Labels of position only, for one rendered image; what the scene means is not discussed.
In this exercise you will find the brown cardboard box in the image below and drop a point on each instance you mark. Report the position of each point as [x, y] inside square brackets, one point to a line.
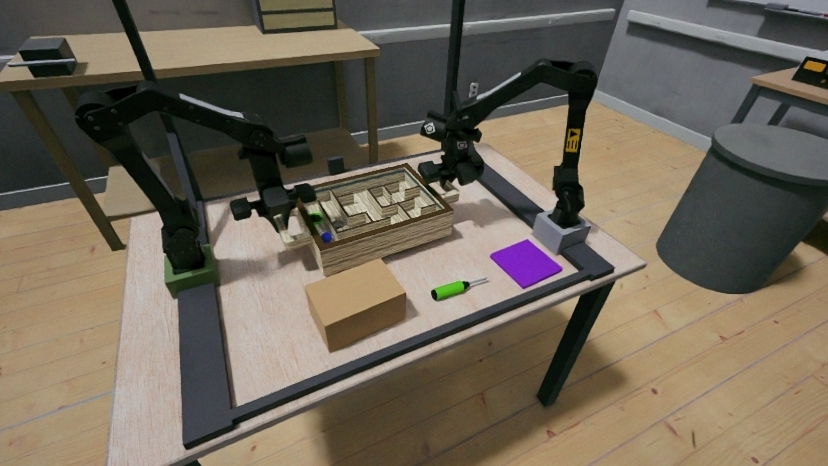
[351, 305]

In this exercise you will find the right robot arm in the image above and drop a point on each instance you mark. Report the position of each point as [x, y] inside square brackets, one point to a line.
[108, 127]

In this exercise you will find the green screwdriver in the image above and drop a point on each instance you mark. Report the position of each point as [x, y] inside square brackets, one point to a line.
[452, 288]

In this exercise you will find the purple flat block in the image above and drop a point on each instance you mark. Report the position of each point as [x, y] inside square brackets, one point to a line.
[525, 263]

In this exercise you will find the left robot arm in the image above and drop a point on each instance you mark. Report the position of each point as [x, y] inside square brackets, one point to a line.
[473, 110]

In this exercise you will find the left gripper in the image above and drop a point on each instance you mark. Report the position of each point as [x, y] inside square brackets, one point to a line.
[431, 172]

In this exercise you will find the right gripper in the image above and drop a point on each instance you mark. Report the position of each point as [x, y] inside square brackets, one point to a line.
[242, 209]

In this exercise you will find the wooden maze board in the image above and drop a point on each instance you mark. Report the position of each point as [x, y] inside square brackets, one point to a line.
[369, 216]

